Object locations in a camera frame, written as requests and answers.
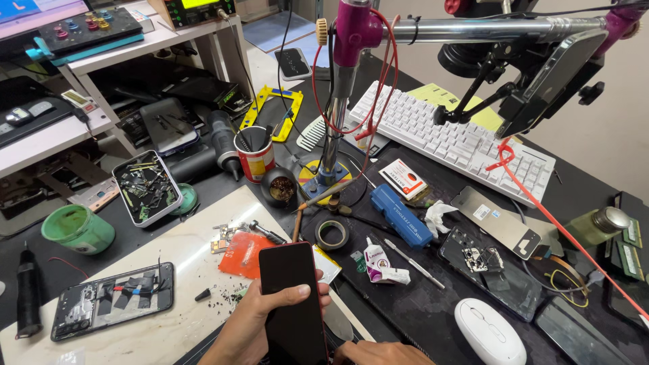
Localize green round lid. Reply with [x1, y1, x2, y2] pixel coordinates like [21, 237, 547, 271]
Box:
[169, 182, 199, 217]

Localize metal spudger tool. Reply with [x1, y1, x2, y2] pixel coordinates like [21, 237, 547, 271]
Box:
[383, 238, 446, 291]

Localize person's left hand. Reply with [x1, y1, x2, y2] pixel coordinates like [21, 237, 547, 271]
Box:
[221, 269, 333, 362]

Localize orange red cable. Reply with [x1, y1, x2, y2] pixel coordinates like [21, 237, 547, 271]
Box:
[485, 138, 649, 321]

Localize black smartphone red edge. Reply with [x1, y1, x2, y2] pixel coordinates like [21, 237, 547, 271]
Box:
[258, 241, 330, 365]

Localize blue tool case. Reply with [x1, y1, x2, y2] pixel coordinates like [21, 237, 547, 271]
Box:
[369, 183, 435, 250]

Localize green memory module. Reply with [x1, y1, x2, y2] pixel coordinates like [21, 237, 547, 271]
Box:
[622, 217, 644, 249]
[614, 239, 646, 283]

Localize glass bottle metal cap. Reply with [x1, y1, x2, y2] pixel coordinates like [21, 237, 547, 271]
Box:
[562, 206, 632, 250]

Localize silver metal phone plate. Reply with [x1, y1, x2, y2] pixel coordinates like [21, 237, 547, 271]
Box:
[450, 186, 543, 261]

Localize white battery box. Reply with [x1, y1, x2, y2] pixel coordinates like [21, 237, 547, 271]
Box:
[378, 158, 430, 201]

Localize blue edged phone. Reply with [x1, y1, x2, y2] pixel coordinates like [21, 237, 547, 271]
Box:
[139, 97, 200, 157]

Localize black phone with dots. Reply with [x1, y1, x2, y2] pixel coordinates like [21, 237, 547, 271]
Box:
[274, 47, 313, 82]

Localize white marble board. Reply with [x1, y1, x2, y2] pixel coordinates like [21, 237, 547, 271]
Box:
[0, 185, 377, 365]

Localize red thin cable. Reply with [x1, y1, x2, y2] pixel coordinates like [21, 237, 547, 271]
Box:
[311, 7, 402, 179]

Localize black work mat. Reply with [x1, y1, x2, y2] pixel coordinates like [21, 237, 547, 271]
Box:
[298, 146, 649, 365]

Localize white purple glue tube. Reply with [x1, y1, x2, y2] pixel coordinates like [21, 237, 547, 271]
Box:
[363, 237, 412, 286]

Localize soldering iron grey handle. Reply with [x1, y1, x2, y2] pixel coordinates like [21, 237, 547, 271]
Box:
[295, 178, 357, 212]

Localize silver phone battery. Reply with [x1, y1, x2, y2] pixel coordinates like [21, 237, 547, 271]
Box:
[311, 244, 343, 285]

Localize white computer mouse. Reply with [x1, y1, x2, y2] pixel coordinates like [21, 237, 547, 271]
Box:
[454, 297, 528, 365]

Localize blue yellow stand base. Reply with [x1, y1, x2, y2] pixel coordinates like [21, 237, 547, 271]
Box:
[297, 159, 356, 206]

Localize white comb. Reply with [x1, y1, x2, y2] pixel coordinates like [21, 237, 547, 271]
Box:
[295, 117, 328, 153]

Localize yellow phone frame jig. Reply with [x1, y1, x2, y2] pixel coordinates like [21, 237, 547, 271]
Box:
[239, 84, 305, 144]

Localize black phone glossy screen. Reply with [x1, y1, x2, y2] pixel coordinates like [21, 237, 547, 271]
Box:
[534, 296, 635, 365]

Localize chrome stand pole magenta clamp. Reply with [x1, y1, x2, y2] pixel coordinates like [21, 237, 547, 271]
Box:
[315, 0, 386, 175]

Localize white keyboard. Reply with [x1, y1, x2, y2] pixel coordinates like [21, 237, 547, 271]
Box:
[348, 80, 557, 209]

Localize white shelf rack with equipment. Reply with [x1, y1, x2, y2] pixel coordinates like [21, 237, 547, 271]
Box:
[0, 0, 255, 179]

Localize black microscope head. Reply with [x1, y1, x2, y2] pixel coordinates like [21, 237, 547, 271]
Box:
[437, 43, 509, 80]

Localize grey black screwdriver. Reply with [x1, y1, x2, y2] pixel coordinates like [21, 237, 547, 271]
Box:
[248, 219, 288, 245]

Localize magenta end clamp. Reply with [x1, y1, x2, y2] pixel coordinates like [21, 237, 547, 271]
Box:
[595, 0, 649, 57]

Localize yellow paper sheet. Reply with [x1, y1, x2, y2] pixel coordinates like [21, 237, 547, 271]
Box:
[407, 82, 506, 134]

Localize white crumpled tissue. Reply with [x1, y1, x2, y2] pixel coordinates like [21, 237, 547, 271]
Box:
[423, 200, 460, 239]

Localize green plastic cup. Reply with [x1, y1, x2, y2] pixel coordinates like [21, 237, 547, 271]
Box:
[41, 204, 117, 256]

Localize small circuit board pieces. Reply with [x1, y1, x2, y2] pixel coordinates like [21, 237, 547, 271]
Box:
[210, 221, 249, 254]

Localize phone mounted on holder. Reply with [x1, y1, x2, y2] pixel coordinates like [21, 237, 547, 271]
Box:
[494, 28, 609, 142]

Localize red tin can with tools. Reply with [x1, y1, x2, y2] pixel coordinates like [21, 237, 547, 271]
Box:
[233, 125, 277, 185]

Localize disassembled phone with circuit board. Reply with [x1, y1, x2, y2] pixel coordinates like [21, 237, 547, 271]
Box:
[438, 226, 544, 323]

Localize black grey electric tool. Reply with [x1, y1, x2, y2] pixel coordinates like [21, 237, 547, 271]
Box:
[206, 109, 242, 182]

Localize black solder tip cleaner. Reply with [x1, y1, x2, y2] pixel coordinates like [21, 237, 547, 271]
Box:
[260, 166, 299, 208]

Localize black slim bottle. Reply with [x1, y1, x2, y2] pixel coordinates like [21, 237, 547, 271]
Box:
[15, 242, 44, 340]

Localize chrome horizontal bar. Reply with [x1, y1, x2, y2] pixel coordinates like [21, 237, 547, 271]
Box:
[381, 15, 609, 45]

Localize yellow wire loop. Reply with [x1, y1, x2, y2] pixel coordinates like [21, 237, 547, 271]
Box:
[545, 255, 592, 308]

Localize opened phone without back cover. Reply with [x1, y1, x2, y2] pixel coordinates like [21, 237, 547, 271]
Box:
[50, 262, 175, 342]

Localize white tray of phone parts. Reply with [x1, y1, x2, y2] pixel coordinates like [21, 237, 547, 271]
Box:
[111, 149, 185, 228]

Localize metal spatula blade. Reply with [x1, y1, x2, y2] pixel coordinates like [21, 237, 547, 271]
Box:
[322, 298, 355, 342]

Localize orange plastic card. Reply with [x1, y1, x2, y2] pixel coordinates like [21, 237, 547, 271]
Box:
[218, 231, 278, 280]

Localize person's right hand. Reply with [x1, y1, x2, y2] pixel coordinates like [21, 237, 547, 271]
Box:
[332, 341, 437, 365]

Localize black tape roll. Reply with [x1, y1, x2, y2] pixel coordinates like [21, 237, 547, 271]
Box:
[314, 218, 350, 252]

